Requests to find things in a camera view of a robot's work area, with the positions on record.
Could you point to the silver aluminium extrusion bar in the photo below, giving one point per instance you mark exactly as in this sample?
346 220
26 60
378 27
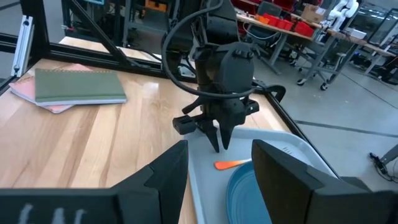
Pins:
23 43

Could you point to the white device box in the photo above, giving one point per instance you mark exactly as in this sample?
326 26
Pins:
357 33

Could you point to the pink notebook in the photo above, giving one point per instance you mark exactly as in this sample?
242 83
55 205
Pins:
23 88

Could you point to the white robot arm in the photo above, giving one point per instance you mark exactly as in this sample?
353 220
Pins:
342 9

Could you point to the cardboard box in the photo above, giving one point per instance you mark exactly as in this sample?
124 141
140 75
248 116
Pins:
311 14

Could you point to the wooden workbench with grey legs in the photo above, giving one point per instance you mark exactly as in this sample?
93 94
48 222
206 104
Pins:
248 21

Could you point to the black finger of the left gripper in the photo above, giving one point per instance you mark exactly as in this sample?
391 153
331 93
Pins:
213 133
227 133

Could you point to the orange storage bin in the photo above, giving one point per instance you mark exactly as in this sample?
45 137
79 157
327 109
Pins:
155 5

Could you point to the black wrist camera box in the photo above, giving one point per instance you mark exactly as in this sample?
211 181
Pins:
183 124

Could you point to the green spiral notebook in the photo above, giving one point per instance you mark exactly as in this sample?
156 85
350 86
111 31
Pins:
77 84

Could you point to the small red parts bin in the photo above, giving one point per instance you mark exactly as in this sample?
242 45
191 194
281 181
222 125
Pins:
271 20

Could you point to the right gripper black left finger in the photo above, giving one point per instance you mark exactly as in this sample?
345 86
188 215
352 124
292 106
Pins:
149 199

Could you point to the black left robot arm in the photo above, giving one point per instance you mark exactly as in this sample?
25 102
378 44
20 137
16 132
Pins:
220 28

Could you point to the black-framed glass enclosure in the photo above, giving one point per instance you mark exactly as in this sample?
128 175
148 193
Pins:
385 28

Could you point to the wooden side table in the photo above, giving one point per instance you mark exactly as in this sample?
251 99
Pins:
357 40

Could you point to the light wooden bench top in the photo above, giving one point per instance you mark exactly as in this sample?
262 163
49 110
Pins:
87 45

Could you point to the light grey plastic tray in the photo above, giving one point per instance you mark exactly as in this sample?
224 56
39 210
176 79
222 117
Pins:
205 186

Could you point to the blue ceramic plate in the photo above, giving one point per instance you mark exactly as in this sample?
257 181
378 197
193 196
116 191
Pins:
245 199

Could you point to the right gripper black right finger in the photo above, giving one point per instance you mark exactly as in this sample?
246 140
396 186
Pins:
289 193

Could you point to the large red parts bin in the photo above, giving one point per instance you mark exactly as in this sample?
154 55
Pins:
304 29

